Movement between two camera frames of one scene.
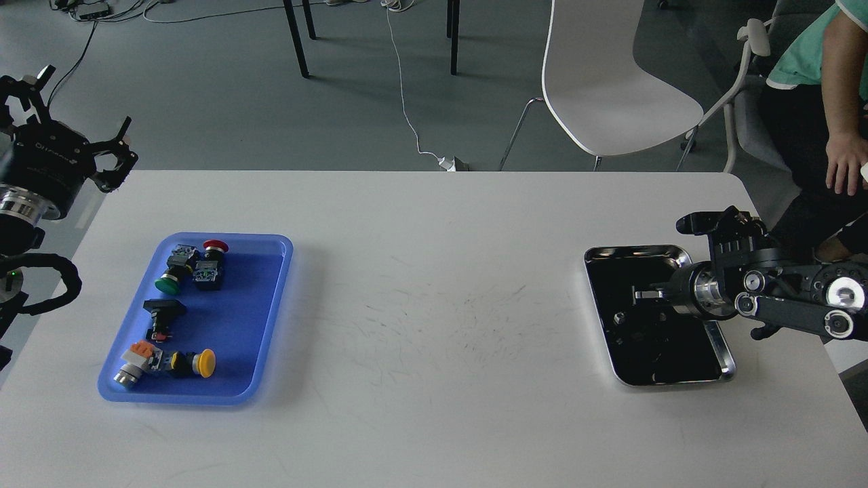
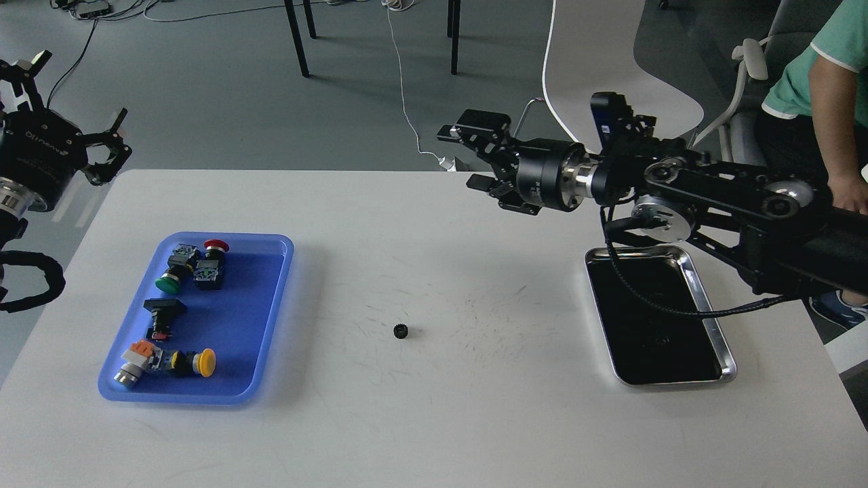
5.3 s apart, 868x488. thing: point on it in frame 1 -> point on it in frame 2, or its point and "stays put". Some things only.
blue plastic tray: (203, 327) stays put
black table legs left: (296, 34) stays put
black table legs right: (453, 17) stays put
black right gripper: (705, 289) -> (553, 173)
